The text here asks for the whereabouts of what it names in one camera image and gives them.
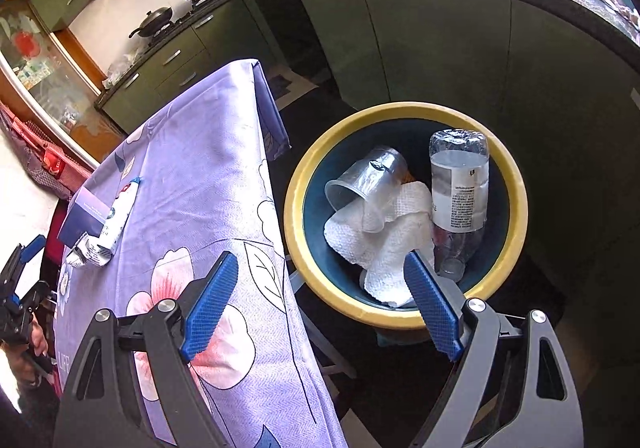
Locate clear plastic bottle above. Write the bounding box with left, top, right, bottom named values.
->
left=429, top=129, right=491, bottom=282

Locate person's left forearm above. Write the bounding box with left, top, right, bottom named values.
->
left=0, top=375, right=62, bottom=448

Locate person's left hand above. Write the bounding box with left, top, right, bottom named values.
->
left=0, top=320, right=51, bottom=388

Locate white paper towel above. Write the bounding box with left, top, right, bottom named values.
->
left=324, top=180, right=436, bottom=307

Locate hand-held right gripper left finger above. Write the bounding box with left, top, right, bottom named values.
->
left=52, top=250, right=240, bottom=448

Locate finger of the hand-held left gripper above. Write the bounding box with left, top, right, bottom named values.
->
left=17, top=234, right=49, bottom=270
left=0, top=243, right=24, bottom=281

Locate black wok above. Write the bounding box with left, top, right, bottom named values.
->
left=128, top=6, right=175, bottom=39

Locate crumpled white carton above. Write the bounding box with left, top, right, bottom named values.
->
left=66, top=231, right=114, bottom=269

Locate green sink base cabinet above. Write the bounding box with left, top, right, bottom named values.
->
left=294, top=0, right=640, bottom=379

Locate wooden framed glass door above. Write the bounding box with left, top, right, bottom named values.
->
left=0, top=0, right=126, bottom=170

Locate purple floral tablecloth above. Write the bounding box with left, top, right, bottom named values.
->
left=52, top=59, right=349, bottom=448

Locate black stool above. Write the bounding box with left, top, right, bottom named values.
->
left=287, top=255, right=431, bottom=379

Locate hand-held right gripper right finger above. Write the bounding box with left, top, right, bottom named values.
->
left=402, top=249, right=586, bottom=448

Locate white toothpaste tube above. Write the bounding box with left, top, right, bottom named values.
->
left=97, top=176, right=143, bottom=252

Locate clear plastic cup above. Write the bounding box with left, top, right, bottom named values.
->
left=325, top=145, right=411, bottom=233

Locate green stove base cabinet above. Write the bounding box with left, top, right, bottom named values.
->
left=94, top=0, right=282, bottom=135

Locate patterned floor mat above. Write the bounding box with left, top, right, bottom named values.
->
left=264, top=67, right=322, bottom=110

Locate red plaid bag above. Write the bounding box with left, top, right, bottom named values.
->
left=0, top=103, right=94, bottom=202

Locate yellow-rimmed dark blue bin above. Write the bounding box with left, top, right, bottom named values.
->
left=283, top=102, right=529, bottom=331

